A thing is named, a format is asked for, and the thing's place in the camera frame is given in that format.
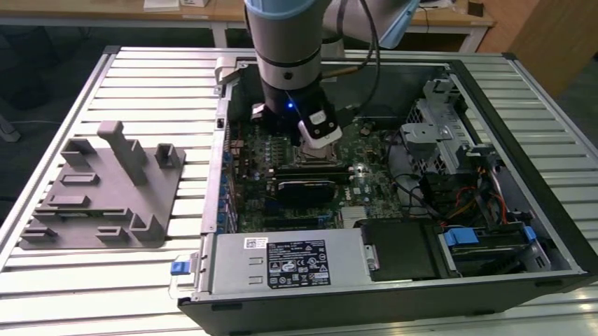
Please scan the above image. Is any black graphics card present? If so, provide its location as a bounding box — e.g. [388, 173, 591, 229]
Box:
[275, 180, 336, 204]

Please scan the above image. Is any wooden cabinet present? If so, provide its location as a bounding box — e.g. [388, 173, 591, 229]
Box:
[477, 0, 598, 99]

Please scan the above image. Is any wooden desk white frame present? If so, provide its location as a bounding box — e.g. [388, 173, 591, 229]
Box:
[0, 0, 496, 53]

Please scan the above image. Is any grey chair leg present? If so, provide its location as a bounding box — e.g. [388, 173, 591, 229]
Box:
[0, 113, 22, 143]

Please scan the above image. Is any black plastic shroud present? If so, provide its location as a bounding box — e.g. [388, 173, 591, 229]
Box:
[356, 218, 443, 283]

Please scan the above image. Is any white paper sheet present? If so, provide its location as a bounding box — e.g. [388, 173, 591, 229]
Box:
[141, 0, 181, 11]

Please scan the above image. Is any yellow wire bundle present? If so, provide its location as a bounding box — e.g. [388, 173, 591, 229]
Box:
[440, 201, 477, 218]

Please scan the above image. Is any grey case latch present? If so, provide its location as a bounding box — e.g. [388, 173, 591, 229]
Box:
[213, 57, 240, 95]

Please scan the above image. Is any silver drive cage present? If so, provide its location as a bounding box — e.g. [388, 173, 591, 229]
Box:
[399, 78, 503, 176]

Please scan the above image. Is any silver disk bay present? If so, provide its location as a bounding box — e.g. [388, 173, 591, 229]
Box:
[436, 209, 555, 279]

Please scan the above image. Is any black cable copper plug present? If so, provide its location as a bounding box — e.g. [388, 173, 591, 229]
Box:
[321, 0, 381, 120]

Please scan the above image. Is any silver power supply unit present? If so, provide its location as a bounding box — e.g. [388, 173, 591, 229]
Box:
[204, 232, 375, 295]

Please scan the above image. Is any silver chipset heat sink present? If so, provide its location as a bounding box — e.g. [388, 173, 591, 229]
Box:
[341, 206, 369, 228]

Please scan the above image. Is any silver power supply handle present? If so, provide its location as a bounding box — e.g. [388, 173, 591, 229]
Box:
[166, 251, 209, 301]

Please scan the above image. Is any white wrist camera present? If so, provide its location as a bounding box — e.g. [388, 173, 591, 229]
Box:
[297, 109, 343, 145]

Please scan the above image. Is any green motherboard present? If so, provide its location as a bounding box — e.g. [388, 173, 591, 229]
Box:
[223, 120, 437, 234]

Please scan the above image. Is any grey flat cable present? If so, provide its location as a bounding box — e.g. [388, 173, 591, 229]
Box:
[484, 155, 515, 211]

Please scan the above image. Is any black internal cable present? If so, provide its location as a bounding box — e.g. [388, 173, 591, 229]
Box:
[391, 173, 444, 221]

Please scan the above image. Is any black RAM stick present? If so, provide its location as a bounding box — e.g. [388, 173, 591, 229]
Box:
[276, 172, 351, 185]

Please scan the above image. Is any grey plastic parts rack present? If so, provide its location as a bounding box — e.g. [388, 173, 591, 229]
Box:
[17, 120, 188, 250]

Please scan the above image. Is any metal socket cover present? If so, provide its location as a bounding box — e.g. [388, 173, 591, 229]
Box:
[292, 141, 339, 165]

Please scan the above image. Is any black open PC case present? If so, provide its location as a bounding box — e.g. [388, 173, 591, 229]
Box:
[176, 55, 598, 336]

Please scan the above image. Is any hard disk in blue carrier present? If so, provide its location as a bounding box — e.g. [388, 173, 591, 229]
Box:
[440, 225, 538, 277]

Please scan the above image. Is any red wire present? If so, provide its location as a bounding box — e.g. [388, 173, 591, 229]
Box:
[493, 194, 511, 225]

